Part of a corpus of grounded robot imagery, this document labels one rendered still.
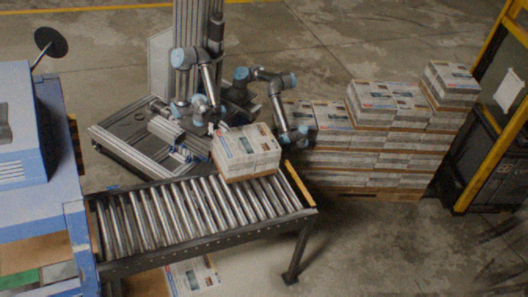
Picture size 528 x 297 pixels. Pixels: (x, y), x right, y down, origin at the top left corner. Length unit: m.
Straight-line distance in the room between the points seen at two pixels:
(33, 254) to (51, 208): 0.85
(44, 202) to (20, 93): 0.48
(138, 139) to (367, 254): 2.17
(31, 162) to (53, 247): 0.91
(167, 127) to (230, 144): 0.70
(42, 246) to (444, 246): 3.10
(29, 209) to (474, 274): 3.38
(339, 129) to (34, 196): 2.31
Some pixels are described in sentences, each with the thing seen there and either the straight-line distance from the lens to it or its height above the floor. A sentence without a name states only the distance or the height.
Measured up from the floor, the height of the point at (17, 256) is 0.80.
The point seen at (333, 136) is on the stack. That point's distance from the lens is 3.61.
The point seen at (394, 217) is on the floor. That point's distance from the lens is 4.27.
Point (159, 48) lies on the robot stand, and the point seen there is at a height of 1.20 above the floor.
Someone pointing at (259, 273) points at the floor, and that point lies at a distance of 3.58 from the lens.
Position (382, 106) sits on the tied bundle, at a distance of 3.56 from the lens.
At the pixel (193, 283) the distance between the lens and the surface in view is 3.47.
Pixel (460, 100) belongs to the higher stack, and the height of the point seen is 1.18.
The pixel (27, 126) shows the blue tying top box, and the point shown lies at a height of 1.75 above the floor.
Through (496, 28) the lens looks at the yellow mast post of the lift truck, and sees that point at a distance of 4.19.
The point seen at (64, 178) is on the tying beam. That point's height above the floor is 1.55.
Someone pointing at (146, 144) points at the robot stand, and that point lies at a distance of 4.11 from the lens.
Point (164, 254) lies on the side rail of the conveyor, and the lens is 2.66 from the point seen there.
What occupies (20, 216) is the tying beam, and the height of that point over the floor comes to 1.55.
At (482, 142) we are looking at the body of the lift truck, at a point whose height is 0.65.
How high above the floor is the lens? 3.00
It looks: 41 degrees down
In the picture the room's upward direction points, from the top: 12 degrees clockwise
